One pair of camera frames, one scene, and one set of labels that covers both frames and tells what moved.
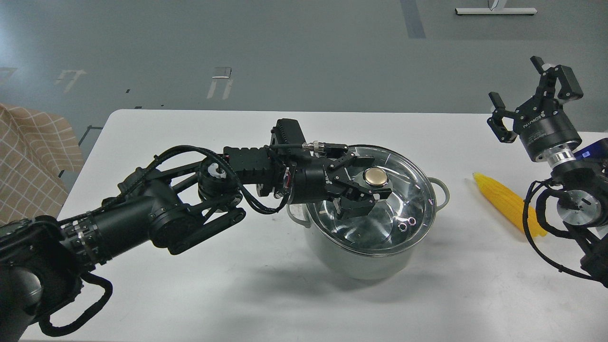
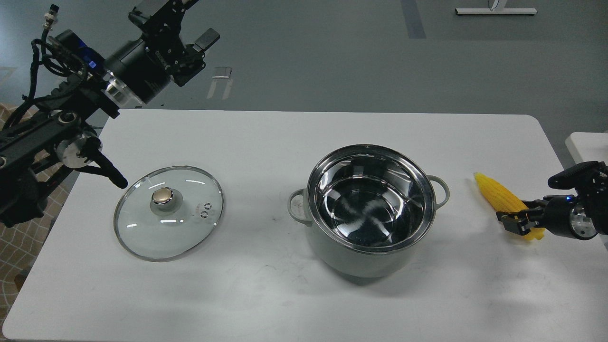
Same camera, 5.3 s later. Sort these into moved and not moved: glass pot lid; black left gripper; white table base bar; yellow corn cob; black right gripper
Moved: black right gripper; glass pot lid; black left gripper
Not moved: white table base bar; yellow corn cob
